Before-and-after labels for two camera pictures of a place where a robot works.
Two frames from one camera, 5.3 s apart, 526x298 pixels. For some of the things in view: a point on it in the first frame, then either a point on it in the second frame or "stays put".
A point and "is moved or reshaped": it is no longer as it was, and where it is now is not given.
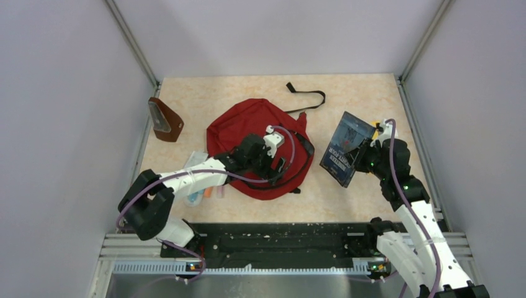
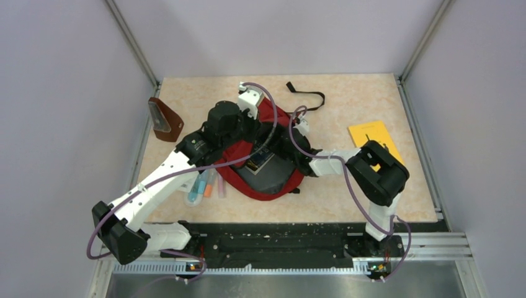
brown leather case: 167,125 stays put
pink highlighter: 221,192 stays put
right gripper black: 364,151 → 276,145
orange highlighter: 208,192 stays put
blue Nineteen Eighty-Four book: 340,159 is moved or reshaped
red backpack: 255,116 is moved or reshaped
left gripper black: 268,173 → 255,126
